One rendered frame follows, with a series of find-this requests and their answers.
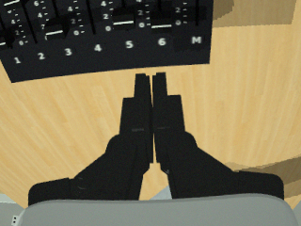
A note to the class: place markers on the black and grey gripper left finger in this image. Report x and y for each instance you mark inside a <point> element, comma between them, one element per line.
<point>128,154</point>

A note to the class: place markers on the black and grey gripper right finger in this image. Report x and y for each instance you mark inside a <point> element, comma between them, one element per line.
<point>195,173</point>

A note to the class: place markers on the black lighting desk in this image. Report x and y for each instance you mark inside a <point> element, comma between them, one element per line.
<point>93,45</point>

